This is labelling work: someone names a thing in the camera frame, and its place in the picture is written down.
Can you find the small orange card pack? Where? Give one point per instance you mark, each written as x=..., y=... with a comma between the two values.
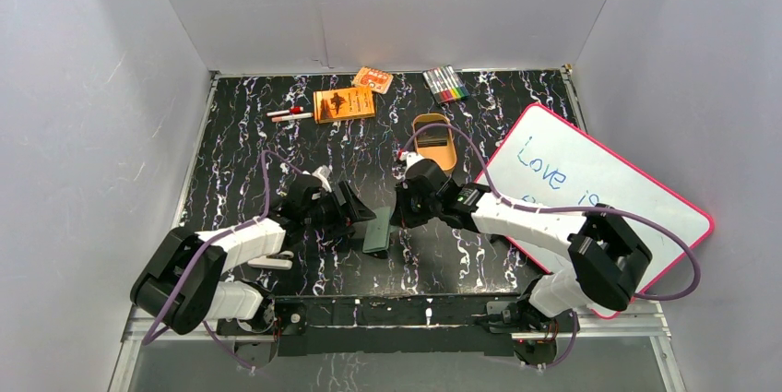
x=376, y=80

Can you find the black cards in tray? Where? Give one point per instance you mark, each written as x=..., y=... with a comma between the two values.
x=436, y=136

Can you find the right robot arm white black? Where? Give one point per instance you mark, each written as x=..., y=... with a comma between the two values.
x=607, y=259

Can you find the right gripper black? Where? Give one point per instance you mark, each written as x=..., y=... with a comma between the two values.
x=402, y=217

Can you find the aluminium frame rail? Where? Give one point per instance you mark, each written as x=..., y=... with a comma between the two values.
x=627, y=353

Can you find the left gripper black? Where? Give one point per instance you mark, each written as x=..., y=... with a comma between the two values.
x=349, y=210

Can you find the pink framed whiteboard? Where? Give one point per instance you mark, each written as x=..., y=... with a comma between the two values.
x=551, y=165

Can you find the tan oval tray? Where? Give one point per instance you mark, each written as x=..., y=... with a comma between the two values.
x=445, y=157

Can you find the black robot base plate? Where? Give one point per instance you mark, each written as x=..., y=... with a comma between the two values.
x=440, y=323

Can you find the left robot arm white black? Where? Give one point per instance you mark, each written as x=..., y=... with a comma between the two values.
x=182, y=283

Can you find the white marker pen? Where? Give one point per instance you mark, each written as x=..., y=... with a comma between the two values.
x=292, y=117

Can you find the coloured marker set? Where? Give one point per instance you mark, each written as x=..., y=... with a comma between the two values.
x=445, y=84

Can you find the orange book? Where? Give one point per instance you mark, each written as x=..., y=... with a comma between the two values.
x=338, y=105

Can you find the red capped marker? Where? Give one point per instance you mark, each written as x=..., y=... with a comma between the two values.
x=289, y=111

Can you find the white whiteboard eraser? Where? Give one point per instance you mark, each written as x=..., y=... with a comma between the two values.
x=280, y=261

